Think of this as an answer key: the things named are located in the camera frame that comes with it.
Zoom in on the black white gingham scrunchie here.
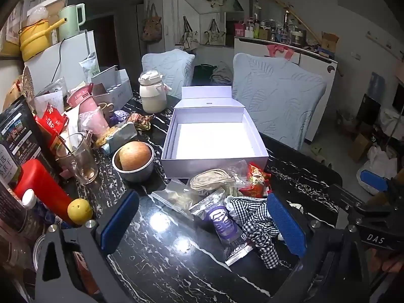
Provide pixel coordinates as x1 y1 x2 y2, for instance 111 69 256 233
225 196 279 269

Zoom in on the red snack packet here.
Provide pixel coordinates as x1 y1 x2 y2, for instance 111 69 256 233
239 163 272 198

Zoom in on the clear zip bag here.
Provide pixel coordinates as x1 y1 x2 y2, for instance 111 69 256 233
149 179 203 221

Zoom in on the purple snack packet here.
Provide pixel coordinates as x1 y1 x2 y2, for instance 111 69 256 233
189 187 254 267

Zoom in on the bagged white rope coil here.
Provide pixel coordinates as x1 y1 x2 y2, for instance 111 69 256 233
188 159 249 196

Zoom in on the yellow lemon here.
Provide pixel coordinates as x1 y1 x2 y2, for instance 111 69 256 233
67 198 93 226

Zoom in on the red plastic container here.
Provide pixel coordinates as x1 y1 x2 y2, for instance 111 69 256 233
14 159 74 226

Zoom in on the metal bowl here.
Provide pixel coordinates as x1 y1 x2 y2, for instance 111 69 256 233
112 141 155 183

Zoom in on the glass mug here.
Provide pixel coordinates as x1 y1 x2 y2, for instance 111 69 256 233
56 132 99 185

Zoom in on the round bread in bowl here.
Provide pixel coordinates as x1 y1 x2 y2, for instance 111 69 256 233
118 141 151 171

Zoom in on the silver snack bag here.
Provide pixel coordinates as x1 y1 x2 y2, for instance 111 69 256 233
94 122 138 155

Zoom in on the red foil bag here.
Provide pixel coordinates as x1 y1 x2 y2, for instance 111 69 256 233
35 103 68 135

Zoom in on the pink cup stack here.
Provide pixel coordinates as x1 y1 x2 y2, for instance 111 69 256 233
67 85 110 138

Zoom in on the cardboard box on counter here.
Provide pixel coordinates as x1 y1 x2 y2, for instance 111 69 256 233
321 32 340 58

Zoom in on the colourful candy wrapper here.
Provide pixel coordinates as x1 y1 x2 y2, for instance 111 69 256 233
127 113 155 131

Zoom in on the brown ceramic mug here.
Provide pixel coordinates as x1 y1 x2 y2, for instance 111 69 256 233
98 102 114 123

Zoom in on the pink bow ribbon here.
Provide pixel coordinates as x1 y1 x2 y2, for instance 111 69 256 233
266 44 294 60

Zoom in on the open lavender gift box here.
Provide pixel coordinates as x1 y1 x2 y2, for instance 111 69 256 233
161 86 268 179

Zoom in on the white cardboard bottle box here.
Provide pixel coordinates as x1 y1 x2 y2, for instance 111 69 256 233
91 65 133 110

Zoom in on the cream thermos jug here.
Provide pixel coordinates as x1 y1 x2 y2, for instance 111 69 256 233
138 70 171 114

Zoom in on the white mini fridge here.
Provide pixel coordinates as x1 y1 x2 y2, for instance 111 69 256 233
25 31 96 94

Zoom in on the dark green bag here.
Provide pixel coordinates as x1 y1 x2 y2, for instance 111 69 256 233
191 64 217 86

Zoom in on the yellow enamel pot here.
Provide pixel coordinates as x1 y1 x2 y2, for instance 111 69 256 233
18 18 67 62

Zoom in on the brown hanging bag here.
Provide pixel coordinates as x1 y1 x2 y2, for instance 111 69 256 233
141 2 162 43

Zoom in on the green electric kettle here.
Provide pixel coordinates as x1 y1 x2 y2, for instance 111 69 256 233
58 4 86 41

